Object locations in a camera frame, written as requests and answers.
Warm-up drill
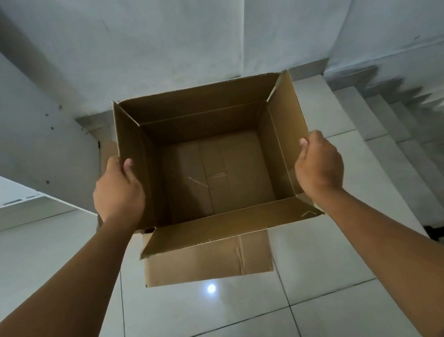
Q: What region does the person's left hand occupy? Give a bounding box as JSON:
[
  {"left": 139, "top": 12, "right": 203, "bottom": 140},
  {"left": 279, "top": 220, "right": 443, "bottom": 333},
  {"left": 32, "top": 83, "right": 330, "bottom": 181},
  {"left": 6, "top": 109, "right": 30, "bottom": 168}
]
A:
[{"left": 87, "top": 152, "right": 151, "bottom": 238}]

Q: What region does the person's right hand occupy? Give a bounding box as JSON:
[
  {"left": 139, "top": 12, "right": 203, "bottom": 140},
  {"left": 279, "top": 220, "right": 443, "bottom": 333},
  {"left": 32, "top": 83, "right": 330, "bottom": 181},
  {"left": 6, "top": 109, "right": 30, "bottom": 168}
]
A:
[{"left": 288, "top": 126, "right": 349, "bottom": 205}]

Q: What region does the brown cardboard box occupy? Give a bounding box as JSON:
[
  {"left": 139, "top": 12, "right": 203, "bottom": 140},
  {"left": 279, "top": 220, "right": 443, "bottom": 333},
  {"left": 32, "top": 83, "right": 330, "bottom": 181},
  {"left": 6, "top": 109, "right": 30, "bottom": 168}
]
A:
[{"left": 77, "top": 67, "right": 333, "bottom": 299}]

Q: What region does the person's right forearm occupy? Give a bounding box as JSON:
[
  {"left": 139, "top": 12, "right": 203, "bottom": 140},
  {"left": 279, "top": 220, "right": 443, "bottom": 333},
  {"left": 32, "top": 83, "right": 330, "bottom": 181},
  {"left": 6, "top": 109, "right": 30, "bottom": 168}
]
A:
[{"left": 313, "top": 170, "right": 444, "bottom": 337}]

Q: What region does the person's left forearm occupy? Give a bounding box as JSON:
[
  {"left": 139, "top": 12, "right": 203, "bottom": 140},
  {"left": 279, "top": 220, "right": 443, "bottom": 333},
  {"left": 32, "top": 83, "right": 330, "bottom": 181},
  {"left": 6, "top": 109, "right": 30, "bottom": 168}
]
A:
[{"left": 0, "top": 211, "right": 155, "bottom": 337}]

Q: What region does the white tiled staircase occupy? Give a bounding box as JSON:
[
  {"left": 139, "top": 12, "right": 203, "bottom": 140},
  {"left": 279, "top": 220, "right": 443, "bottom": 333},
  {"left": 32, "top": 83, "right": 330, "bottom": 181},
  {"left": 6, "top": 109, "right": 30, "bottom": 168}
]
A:
[{"left": 289, "top": 39, "right": 444, "bottom": 252}]

